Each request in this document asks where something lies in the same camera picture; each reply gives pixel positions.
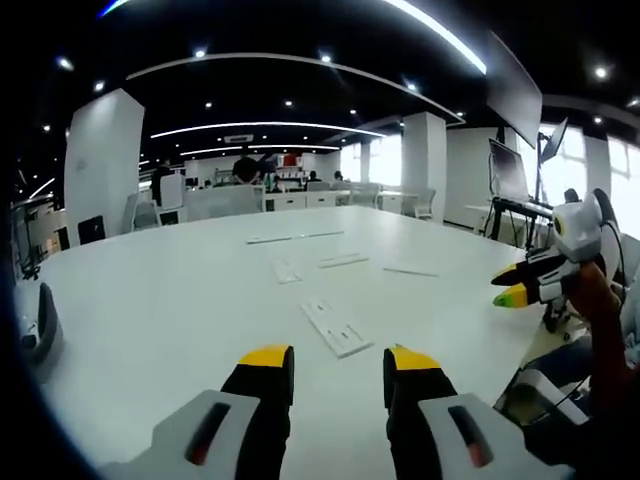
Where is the black monitor on desk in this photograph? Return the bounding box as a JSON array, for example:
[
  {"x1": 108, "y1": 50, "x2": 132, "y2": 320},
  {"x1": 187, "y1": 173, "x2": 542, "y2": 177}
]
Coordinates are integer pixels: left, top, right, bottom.
[{"x1": 488, "y1": 138, "x2": 531, "y2": 202}]

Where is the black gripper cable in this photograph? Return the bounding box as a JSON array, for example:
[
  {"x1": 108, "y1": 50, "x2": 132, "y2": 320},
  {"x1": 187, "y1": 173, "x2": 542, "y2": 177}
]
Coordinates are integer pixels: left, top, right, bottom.
[{"x1": 598, "y1": 219, "x2": 627, "y2": 289}]

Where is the white mesh office chair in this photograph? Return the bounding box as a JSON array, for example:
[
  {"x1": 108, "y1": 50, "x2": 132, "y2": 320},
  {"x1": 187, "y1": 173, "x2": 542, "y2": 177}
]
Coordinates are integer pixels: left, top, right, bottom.
[{"x1": 401, "y1": 187, "x2": 438, "y2": 222}]

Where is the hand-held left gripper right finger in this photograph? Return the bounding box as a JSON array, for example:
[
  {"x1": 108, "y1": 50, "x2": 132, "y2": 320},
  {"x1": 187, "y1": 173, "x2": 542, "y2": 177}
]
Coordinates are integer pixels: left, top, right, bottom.
[{"x1": 382, "y1": 344, "x2": 576, "y2": 480}]

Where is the office chair wheel base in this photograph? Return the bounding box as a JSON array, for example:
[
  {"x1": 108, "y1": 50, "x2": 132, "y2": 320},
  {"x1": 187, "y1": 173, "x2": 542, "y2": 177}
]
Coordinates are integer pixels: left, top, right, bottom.
[{"x1": 541, "y1": 298, "x2": 579, "y2": 335}]

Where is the white chest device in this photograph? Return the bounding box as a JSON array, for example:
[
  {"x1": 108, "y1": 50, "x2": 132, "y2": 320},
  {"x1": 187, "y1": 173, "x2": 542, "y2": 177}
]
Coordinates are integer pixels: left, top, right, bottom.
[{"x1": 494, "y1": 367, "x2": 592, "y2": 429}]

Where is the person's blue trouser leg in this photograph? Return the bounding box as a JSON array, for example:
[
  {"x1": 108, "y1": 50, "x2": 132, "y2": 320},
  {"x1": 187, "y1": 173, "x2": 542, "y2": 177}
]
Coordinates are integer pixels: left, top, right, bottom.
[{"x1": 527, "y1": 335, "x2": 640, "y2": 396}]

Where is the person's right hand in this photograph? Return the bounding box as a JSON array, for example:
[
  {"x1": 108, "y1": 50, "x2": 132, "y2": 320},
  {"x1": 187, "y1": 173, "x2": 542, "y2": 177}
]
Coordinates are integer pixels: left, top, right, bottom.
[{"x1": 569, "y1": 262, "x2": 626, "y2": 326}]

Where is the grey chair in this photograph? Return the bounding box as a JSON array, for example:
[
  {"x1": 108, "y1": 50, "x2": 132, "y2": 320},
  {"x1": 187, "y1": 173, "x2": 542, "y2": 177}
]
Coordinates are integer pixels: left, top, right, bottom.
[{"x1": 18, "y1": 282, "x2": 65, "y2": 372}]

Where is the large black monitor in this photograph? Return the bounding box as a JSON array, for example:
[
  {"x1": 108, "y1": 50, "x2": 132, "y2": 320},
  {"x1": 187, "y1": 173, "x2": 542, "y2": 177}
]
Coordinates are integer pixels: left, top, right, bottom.
[{"x1": 486, "y1": 29, "x2": 545, "y2": 150}]

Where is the small tilted monitor on stand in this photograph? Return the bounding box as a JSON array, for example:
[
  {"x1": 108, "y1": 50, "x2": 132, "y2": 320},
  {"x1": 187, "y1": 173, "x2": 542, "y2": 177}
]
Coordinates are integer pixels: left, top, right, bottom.
[{"x1": 542, "y1": 116, "x2": 570, "y2": 162}]

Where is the white power strip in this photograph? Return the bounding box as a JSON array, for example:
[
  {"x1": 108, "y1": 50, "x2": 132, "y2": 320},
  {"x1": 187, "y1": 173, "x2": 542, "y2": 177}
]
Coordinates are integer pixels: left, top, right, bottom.
[
  {"x1": 269, "y1": 257, "x2": 304, "y2": 285},
  {"x1": 300, "y1": 298, "x2": 375, "y2": 360}
]

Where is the white socket holder cover strip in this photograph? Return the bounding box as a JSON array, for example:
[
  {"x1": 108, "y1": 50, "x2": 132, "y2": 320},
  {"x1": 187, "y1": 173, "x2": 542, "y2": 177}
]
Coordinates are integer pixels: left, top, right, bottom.
[
  {"x1": 383, "y1": 267, "x2": 440, "y2": 278},
  {"x1": 318, "y1": 252, "x2": 370, "y2": 270},
  {"x1": 246, "y1": 231, "x2": 307, "y2": 246}
]

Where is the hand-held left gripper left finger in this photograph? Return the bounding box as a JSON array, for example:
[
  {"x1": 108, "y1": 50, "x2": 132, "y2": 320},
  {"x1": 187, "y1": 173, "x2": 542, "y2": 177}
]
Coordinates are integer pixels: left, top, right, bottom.
[{"x1": 99, "y1": 343, "x2": 296, "y2": 480}]

